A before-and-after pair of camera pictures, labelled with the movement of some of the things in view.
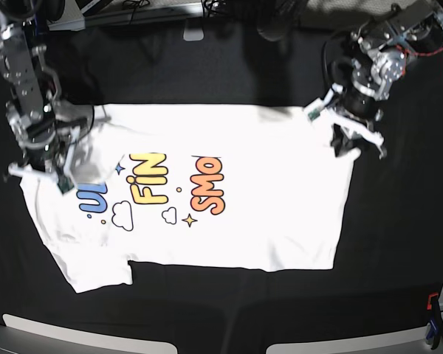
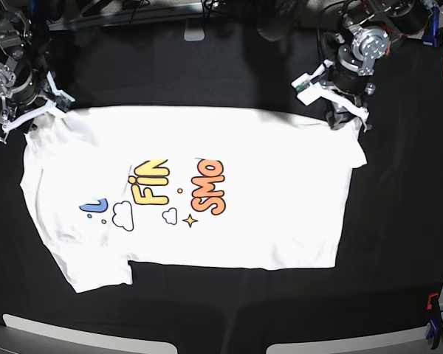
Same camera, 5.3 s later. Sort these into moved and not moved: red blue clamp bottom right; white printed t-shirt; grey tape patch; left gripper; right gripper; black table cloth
Moved: left gripper; right gripper
Not moved: grey tape patch; red blue clamp bottom right; black table cloth; white printed t-shirt
